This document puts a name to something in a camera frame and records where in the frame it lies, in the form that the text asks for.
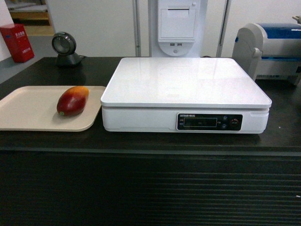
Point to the dark red mango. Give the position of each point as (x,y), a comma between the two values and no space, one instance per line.
(73,101)

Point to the white checkout scale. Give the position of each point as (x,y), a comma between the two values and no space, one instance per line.
(188,95)

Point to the white POS terminal stand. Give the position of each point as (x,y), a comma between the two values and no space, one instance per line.
(180,28)

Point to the black barcode scanner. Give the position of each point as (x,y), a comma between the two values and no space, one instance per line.
(65,46)

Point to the beige plastic tray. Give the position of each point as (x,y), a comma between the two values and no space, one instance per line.
(33,108)

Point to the grey blue label printer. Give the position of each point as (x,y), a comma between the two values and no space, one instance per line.
(269,51)

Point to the red fire extinguisher box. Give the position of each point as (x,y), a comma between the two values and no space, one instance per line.
(17,42)

